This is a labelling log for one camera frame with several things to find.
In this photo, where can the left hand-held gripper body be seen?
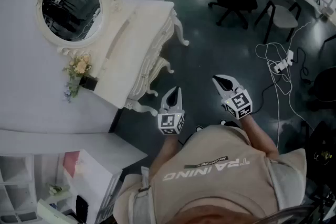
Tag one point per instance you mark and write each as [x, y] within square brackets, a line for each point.
[169, 122]

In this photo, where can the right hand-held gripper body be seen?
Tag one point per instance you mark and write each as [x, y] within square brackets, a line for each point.
[237, 103]

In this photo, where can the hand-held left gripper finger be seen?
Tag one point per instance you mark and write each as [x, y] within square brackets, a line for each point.
[165, 98]
[180, 102]

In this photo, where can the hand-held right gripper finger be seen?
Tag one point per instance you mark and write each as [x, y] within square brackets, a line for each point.
[221, 92]
[231, 81]

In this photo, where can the person's left forearm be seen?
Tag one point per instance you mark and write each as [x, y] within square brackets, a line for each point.
[169, 147]

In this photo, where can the person's right forearm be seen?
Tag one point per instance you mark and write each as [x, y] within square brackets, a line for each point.
[258, 136]

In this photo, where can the white ornate dressing table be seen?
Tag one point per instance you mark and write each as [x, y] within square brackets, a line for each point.
[147, 23]

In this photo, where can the person's black white shoe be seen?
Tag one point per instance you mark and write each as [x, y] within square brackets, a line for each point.
[228, 123]
[199, 128]

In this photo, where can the white power strip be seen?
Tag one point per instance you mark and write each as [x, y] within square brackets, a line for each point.
[280, 66]

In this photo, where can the white power adapter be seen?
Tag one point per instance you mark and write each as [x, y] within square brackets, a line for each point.
[290, 57]

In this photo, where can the person's beige shirt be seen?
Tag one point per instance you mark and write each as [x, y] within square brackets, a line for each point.
[210, 186]

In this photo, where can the black flower pot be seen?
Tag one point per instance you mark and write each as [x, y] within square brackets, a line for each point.
[88, 83]

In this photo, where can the black round stool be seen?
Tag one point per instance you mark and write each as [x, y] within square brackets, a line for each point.
[324, 86]

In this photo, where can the yellow artificial flower bouquet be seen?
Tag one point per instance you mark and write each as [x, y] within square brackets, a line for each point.
[80, 66]

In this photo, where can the grey chair black legs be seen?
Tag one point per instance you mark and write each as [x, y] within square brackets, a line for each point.
[281, 2]

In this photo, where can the white shelf unit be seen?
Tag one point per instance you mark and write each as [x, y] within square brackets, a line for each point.
[89, 175]

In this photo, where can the pink box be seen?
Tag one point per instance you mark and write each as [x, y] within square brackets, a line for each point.
[72, 161]

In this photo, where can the small white flower bunch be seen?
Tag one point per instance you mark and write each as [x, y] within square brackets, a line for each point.
[56, 189]

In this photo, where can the oval mirror white ornate frame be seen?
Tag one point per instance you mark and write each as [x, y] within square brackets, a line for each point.
[71, 8]

